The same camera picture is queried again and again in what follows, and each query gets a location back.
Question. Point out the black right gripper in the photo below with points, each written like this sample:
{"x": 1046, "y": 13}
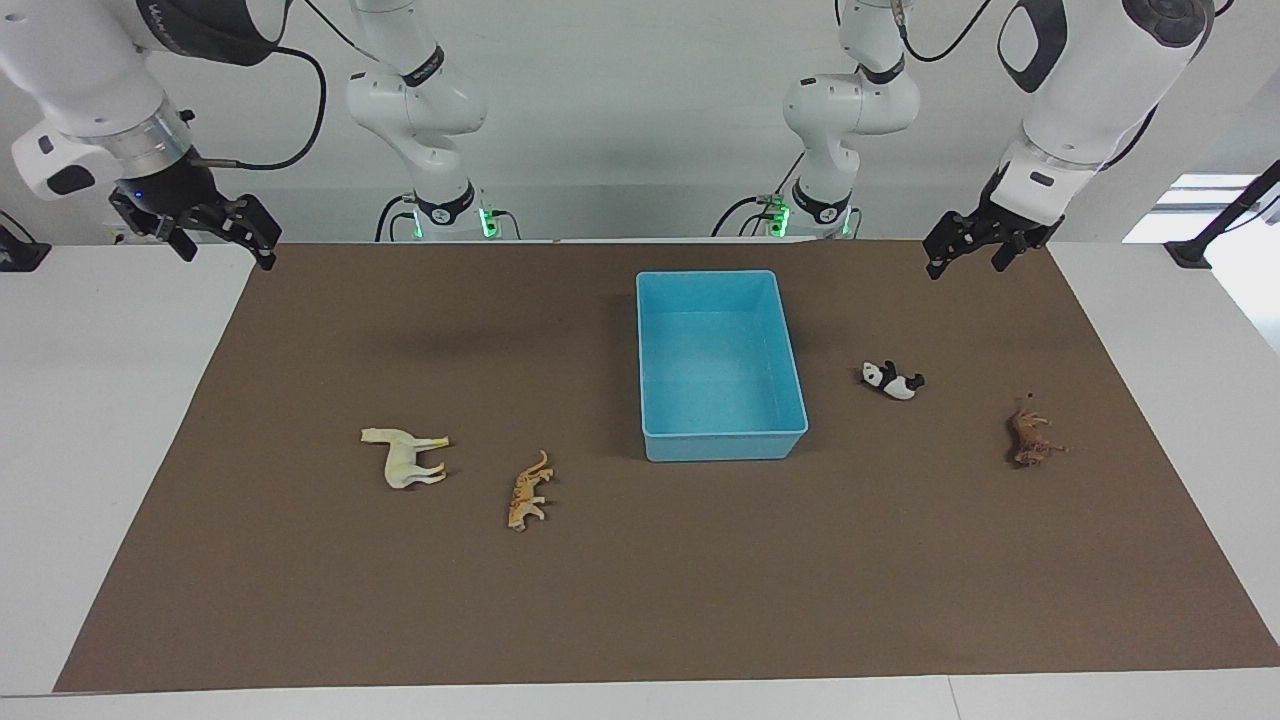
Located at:
{"x": 175, "y": 200}

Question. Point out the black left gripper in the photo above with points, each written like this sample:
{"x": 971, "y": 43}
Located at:
{"x": 1000, "y": 225}

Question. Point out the black white panda toy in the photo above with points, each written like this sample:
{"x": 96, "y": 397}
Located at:
{"x": 895, "y": 382}

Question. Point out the brown lion toy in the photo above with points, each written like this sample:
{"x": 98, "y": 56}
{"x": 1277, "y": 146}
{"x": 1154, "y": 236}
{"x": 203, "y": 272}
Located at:
{"x": 1025, "y": 435}

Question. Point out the cream horse toy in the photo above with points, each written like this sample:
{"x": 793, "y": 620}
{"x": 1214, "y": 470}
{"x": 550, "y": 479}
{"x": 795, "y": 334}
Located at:
{"x": 400, "y": 460}

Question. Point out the orange tiger toy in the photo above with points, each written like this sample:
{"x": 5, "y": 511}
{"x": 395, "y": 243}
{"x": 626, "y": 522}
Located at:
{"x": 525, "y": 495}

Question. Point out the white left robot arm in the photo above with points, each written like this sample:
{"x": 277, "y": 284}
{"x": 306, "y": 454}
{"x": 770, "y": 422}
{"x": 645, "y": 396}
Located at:
{"x": 1085, "y": 90}

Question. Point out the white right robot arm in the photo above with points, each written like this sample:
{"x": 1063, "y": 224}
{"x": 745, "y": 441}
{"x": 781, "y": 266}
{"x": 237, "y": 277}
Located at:
{"x": 80, "y": 70}

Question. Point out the light blue storage box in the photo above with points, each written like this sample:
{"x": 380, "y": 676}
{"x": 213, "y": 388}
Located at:
{"x": 718, "y": 360}

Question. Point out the black clamp stand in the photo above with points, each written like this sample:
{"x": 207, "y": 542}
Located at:
{"x": 1188, "y": 252}

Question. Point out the brown table mat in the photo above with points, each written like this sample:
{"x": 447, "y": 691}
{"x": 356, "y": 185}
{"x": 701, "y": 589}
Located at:
{"x": 700, "y": 580}

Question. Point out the black table mount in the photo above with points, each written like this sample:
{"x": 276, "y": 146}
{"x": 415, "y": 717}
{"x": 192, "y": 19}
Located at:
{"x": 20, "y": 255}

